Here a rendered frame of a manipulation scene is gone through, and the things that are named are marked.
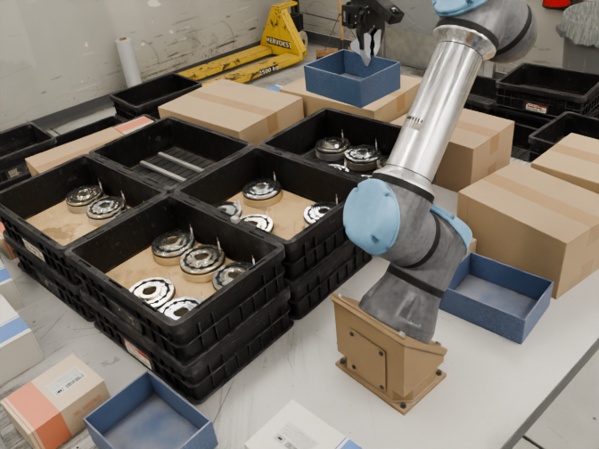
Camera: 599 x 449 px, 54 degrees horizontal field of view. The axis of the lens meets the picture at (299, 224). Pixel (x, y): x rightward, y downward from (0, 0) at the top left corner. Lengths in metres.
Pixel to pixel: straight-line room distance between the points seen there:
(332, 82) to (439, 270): 0.62
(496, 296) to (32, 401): 1.01
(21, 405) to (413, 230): 0.81
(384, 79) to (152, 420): 0.94
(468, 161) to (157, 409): 1.06
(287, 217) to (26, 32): 3.34
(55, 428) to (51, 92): 3.64
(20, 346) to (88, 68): 3.52
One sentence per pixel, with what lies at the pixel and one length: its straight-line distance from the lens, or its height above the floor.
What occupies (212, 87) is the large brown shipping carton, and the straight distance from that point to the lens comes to 2.19.
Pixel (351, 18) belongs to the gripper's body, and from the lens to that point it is 1.58.
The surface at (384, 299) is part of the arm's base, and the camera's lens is 1.08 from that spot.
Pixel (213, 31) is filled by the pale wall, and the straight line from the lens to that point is 5.25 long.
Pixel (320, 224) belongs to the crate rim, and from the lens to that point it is 1.27.
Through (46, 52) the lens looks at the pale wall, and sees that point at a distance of 4.63.
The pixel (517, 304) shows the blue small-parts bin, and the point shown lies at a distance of 1.42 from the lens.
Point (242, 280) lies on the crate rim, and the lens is 1.14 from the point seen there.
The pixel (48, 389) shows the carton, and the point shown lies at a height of 0.77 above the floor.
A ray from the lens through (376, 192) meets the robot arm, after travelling 0.98.
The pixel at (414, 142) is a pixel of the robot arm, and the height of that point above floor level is 1.18.
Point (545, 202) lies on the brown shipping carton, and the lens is 1.49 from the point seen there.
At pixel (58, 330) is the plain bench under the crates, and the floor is 0.70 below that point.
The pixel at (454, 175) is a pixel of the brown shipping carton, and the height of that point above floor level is 0.76.
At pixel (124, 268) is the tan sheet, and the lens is 1.43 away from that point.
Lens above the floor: 1.64
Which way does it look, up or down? 34 degrees down
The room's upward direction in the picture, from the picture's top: 7 degrees counter-clockwise
